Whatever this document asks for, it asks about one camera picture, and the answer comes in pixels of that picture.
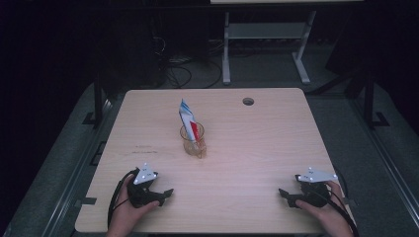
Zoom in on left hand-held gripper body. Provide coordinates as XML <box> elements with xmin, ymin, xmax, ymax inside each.
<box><xmin>126</xmin><ymin>162</ymin><xmax>164</xmax><ymax>208</ymax></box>

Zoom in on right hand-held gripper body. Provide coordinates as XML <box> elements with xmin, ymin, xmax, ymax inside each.
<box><xmin>294</xmin><ymin>166</ymin><xmax>339</xmax><ymax>209</ymax></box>

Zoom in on clear glass cup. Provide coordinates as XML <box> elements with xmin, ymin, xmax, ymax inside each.
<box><xmin>179</xmin><ymin>121</ymin><xmax>208</xmax><ymax>159</ymax></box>

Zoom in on white red blue toothpaste tube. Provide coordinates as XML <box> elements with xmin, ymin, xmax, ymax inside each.
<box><xmin>178</xmin><ymin>98</ymin><xmax>203</xmax><ymax>143</ymax></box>

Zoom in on person's right hand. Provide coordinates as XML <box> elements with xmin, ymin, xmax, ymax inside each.
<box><xmin>294</xmin><ymin>180</ymin><xmax>356</xmax><ymax>232</ymax></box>

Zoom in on person's left hand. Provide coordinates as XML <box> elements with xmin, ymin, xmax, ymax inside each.
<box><xmin>110</xmin><ymin>180</ymin><xmax>161</xmax><ymax>232</ymax></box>

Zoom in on white metal stand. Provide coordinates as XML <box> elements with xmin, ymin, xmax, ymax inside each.
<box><xmin>221</xmin><ymin>10</ymin><xmax>317</xmax><ymax>86</ymax></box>

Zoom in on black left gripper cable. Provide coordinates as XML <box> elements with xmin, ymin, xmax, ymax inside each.
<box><xmin>107</xmin><ymin>168</ymin><xmax>139</xmax><ymax>233</ymax></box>

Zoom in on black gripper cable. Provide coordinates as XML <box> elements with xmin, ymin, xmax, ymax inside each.
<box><xmin>107</xmin><ymin>168</ymin><xmax>139</xmax><ymax>233</ymax></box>
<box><xmin>320</xmin><ymin>179</ymin><xmax>361</xmax><ymax>237</ymax></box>

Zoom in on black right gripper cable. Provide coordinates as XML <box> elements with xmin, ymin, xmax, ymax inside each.
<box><xmin>320</xmin><ymin>179</ymin><xmax>361</xmax><ymax>237</ymax></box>

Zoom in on metal floor rail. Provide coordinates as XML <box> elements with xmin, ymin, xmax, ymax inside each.
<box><xmin>42</xmin><ymin>98</ymin><xmax>117</xmax><ymax>237</ymax></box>
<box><xmin>348</xmin><ymin>98</ymin><xmax>419</xmax><ymax>229</ymax></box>

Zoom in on black frame post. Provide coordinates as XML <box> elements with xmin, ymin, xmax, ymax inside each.
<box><xmin>363</xmin><ymin>70</ymin><xmax>376</xmax><ymax>130</ymax></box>
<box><xmin>93</xmin><ymin>73</ymin><xmax>105</xmax><ymax>126</ymax></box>

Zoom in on black floor cables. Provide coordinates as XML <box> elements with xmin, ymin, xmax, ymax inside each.
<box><xmin>151</xmin><ymin>36</ymin><xmax>223</xmax><ymax>90</ymax></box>

